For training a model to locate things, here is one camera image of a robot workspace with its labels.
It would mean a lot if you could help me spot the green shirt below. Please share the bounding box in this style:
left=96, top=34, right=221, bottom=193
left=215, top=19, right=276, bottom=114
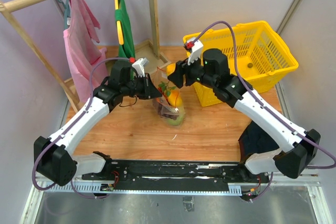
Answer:
left=114, top=0, right=135, bottom=58

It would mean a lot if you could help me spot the aluminium frame rail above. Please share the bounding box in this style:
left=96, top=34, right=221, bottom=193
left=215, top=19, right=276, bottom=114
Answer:
left=21, top=172, right=335, bottom=223

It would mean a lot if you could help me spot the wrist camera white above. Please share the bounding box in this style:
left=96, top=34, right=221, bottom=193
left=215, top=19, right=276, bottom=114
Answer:
left=129, top=57, right=149, bottom=78
left=184, top=37, right=204, bottom=66

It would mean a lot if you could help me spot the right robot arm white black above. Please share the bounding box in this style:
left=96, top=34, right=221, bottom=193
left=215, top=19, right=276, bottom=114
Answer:
left=166, top=49, right=321, bottom=182

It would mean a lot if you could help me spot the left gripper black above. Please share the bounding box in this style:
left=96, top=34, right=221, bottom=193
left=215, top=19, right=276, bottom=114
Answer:
left=121, top=73, right=163, bottom=100

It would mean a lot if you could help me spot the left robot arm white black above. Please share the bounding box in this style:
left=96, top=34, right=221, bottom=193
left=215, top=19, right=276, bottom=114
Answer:
left=32, top=58, right=161, bottom=186

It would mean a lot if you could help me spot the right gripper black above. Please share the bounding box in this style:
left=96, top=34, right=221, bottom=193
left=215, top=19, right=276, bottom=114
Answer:
left=168, top=51, right=216, bottom=89

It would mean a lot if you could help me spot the dark navy cloth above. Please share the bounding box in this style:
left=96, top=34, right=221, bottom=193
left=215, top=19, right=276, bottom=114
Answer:
left=238, top=121, right=279, bottom=161

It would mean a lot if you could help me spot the orange yellow fruit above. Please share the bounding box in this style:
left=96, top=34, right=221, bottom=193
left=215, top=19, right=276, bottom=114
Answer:
left=167, top=90, right=183, bottom=107

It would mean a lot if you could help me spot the pink shirt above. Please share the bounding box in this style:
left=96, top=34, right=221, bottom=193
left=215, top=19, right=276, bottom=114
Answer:
left=63, top=0, right=108, bottom=103

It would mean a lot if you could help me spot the wooden clothes rack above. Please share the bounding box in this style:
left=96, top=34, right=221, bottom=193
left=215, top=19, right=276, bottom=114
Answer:
left=1, top=0, right=170, bottom=112

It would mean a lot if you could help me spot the clear zip top bag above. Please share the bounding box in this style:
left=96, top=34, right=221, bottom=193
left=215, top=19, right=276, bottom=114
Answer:
left=151, top=68, right=185, bottom=126

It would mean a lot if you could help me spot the green cabbage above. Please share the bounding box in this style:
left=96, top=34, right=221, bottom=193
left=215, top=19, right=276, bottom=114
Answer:
left=165, top=116, right=184, bottom=126

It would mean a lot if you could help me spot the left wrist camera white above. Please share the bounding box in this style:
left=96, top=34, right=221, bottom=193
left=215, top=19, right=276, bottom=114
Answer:
left=129, top=57, right=149, bottom=78

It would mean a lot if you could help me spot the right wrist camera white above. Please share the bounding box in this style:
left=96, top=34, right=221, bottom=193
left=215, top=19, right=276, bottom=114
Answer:
left=184, top=37, right=204, bottom=66

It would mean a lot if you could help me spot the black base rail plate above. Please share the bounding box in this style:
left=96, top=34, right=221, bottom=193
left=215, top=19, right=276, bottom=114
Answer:
left=81, top=159, right=269, bottom=194

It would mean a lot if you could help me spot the yellow plastic basket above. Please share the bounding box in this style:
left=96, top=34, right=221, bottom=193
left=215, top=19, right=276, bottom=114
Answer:
left=200, top=20, right=299, bottom=93

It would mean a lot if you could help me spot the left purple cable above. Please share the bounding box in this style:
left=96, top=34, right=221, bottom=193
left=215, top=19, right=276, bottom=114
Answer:
left=31, top=56, right=132, bottom=200

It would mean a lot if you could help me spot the dark red grapes bunch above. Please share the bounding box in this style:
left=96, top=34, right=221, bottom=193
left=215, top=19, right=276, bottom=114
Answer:
left=156, top=103, right=180, bottom=120

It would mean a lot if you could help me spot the yellow hanger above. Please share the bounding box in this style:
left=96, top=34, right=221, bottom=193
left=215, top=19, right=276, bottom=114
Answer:
left=114, top=0, right=124, bottom=45

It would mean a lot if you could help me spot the teal hanger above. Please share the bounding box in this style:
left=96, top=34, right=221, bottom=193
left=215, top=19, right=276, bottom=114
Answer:
left=56, top=0, right=71, bottom=30

